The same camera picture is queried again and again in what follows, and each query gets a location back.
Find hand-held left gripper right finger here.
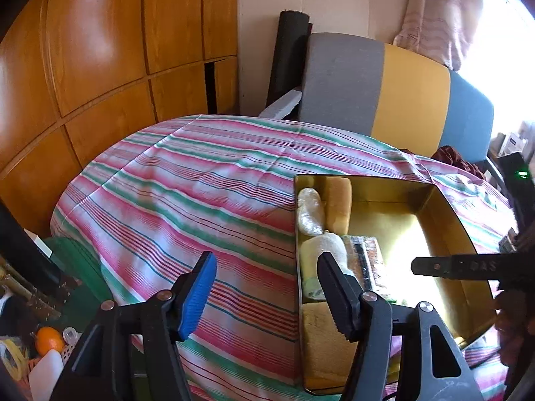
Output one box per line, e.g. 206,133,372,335
316,253,486,401

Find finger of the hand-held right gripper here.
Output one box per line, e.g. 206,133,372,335
411,253,519,281

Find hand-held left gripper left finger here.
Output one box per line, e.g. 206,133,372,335
50,251,218,401

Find dark striped snack packet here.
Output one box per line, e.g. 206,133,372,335
340,236,389,297

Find white sock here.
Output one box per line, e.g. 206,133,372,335
300,234,349,293

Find large yellow sponge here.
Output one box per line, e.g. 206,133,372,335
301,303,364,389
325,176,352,235

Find gold tin box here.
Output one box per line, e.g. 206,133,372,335
293,173,500,395

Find white plastic wad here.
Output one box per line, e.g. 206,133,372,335
297,188,324,237

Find person's right hand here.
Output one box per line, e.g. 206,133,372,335
493,290,527,366

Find white boxes on shelf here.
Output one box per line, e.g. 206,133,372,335
497,131,529,155

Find dark red cloth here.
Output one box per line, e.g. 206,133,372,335
430,145,488,180

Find striped tablecloth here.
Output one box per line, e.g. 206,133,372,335
50,115,519,401

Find green stool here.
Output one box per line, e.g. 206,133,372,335
42,236,105,301

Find orange fruit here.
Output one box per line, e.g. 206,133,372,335
35,326,65,354

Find white plastic container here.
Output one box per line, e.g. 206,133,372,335
29,349,63,401

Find grey yellow blue sofa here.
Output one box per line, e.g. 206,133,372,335
299,32,508,201

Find white foam piece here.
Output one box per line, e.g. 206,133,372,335
258,88,302,120

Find pink patterned curtain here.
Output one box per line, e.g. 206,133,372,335
393,0,486,72

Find black rolled mat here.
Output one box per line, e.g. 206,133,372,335
267,8,312,111

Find wooden wardrobe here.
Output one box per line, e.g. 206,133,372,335
0,0,239,239

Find yellow cord bundle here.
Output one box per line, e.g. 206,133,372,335
0,338,30,381

